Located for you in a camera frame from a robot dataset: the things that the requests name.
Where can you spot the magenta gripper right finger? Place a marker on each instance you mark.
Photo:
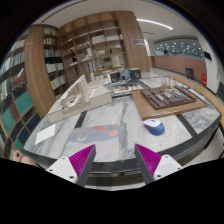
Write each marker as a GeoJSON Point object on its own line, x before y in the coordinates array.
{"type": "Point", "coordinates": [154, 166]}

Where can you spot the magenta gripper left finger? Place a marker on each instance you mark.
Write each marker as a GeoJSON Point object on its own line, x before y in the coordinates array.
{"type": "Point", "coordinates": [75, 168]}

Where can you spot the blue and white computer mouse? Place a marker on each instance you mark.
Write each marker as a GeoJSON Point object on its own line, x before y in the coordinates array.
{"type": "Point", "coordinates": [154, 126]}

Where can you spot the blue patterned mouse pad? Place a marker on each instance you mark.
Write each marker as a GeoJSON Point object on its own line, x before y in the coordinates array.
{"type": "Point", "coordinates": [104, 137]}

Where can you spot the person's hand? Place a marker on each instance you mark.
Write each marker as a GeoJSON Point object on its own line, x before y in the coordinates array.
{"type": "Point", "coordinates": [19, 157]}

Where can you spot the white paper sheet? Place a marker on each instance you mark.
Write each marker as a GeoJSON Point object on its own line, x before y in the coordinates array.
{"type": "Point", "coordinates": [45, 134]}

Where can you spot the brown architectural site model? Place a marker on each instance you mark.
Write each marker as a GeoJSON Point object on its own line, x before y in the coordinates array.
{"type": "Point", "coordinates": [161, 102]}

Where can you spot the white architectural model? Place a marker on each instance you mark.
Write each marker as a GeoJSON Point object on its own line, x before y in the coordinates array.
{"type": "Point", "coordinates": [80, 97]}

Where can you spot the grey building model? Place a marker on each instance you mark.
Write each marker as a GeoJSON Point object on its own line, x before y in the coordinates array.
{"type": "Point", "coordinates": [126, 75]}

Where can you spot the left wooden bookshelf with books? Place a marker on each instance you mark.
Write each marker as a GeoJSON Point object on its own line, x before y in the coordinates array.
{"type": "Point", "coordinates": [31, 79]}

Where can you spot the large wooden bookshelf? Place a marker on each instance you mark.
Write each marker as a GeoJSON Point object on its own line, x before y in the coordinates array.
{"type": "Point", "coordinates": [99, 43]}

